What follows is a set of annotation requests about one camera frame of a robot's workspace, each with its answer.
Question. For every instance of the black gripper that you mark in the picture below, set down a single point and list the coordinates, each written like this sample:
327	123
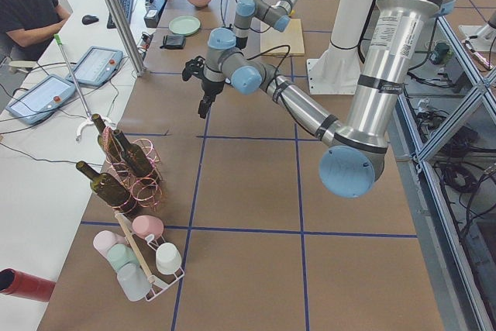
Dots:
211	87
241	43

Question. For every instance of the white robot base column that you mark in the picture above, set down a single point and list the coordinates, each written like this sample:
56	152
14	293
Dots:
337	71

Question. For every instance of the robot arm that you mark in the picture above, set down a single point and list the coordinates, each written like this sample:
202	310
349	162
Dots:
276	16
352	126

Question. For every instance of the light green plate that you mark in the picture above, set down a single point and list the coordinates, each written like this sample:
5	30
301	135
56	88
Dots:
184	25

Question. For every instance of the wooden cutting board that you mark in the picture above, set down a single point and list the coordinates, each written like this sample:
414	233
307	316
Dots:
292	36

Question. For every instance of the dark grey folded cloth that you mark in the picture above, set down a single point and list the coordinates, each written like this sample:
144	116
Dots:
173	42

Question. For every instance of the black computer mouse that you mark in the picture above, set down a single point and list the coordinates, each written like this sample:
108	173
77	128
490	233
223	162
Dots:
89	19

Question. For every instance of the dark green wine bottle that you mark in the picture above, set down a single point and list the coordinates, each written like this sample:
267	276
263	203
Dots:
109	189

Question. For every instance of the metal reacher stick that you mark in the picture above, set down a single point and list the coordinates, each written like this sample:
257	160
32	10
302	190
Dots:
71	77

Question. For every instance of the blue teach pendant tablet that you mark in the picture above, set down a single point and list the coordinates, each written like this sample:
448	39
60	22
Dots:
42	100

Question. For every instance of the white cup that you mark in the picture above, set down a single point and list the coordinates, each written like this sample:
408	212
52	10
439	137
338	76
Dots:
168	259

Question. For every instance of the pale pink cup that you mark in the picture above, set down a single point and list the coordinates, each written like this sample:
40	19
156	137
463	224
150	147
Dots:
105	240

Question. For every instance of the mint green cup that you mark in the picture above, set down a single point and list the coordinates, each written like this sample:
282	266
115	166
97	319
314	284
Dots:
120	255

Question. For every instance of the person in black shirt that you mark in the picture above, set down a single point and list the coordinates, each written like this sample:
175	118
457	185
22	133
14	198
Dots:
31	24

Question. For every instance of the light grey cup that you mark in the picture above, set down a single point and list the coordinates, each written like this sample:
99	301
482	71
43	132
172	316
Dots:
133	282

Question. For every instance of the red cylinder tube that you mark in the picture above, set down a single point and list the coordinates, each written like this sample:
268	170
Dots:
23	285

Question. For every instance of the copper wire bottle rack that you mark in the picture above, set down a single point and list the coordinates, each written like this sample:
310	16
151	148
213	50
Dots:
147	195

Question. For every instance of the aluminium frame post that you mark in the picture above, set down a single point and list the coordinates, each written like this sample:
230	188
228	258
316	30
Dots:
126	36

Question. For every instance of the wooden rack handle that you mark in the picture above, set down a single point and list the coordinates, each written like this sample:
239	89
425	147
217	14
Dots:
125	226

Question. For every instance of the white wire cup rack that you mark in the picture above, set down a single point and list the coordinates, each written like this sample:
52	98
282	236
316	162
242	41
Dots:
162	282

